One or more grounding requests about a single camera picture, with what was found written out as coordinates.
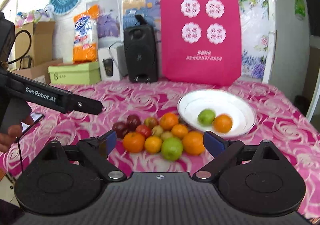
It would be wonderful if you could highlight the dark red plum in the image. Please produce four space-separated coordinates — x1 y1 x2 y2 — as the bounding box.
126 114 142 131
112 122 129 139

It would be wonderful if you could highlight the green apple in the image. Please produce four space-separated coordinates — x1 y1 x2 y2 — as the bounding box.
161 137 183 161
197 109 216 126

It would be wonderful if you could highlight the small mandarin orange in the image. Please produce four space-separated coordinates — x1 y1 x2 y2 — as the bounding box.
171 124 189 139

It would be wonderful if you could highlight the red small plum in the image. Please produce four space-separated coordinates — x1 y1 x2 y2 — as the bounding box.
136 124 152 138

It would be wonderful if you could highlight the small yellow orange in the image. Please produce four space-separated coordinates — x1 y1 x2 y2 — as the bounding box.
144 136 163 154

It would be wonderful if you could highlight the longan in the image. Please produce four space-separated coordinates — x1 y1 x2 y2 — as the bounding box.
151 125 164 137
160 131 174 140

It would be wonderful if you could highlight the large mandarin with stem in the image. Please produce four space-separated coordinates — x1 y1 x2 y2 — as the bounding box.
122 132 145 153

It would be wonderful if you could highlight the person's left hand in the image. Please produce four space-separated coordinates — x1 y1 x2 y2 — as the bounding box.
0 124 22 153

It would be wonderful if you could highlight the smartphone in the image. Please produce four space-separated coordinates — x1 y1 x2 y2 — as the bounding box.
21 112 45 134

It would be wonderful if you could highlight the white oval plate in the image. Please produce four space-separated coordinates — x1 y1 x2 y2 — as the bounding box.
177 89 257 138

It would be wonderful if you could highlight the yellow-red plum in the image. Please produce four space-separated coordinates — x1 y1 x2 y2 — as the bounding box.
144 117 158 130

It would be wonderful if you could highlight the large mandarin orange top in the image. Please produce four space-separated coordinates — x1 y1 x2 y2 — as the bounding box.
159 112 179 131

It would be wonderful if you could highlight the cardboard box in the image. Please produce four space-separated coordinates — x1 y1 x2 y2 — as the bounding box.
12 21 62 84

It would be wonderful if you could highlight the pink rose tablecloth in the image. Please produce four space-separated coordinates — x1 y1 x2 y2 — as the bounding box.
1 80 319 222

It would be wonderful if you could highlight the green shoe box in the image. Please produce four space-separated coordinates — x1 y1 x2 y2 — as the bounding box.
48 62 101 85

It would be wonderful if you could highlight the white cup box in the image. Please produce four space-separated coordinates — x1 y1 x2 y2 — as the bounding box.
98 46 127 81

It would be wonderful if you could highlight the orange tissue pack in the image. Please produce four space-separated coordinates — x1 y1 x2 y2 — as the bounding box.
73 5 100 62

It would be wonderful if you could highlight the black speaker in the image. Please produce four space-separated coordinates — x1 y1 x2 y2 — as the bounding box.
124 14 158 83

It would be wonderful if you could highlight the bedding poster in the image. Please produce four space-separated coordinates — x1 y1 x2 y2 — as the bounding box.
86 0 123 48

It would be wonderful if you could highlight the pink tote bag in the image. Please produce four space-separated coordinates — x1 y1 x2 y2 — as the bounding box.
161 0 241 87

